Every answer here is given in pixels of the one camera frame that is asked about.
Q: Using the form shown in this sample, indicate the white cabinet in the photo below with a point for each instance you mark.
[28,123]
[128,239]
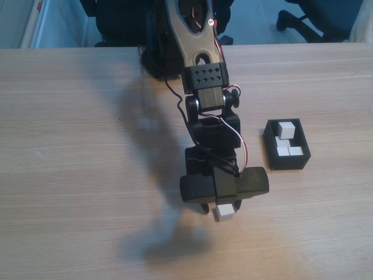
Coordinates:
[52,23]

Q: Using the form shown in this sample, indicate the beige fabric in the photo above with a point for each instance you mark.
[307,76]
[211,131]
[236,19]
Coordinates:
[362,26]

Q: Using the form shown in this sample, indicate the black open box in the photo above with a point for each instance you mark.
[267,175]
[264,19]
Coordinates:
[272,157]

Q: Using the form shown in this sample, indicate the black oval camera box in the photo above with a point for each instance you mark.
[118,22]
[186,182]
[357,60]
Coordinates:
[198,186]

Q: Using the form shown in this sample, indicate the black office chair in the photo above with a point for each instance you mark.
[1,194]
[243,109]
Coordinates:
[320,17]
[116,20]

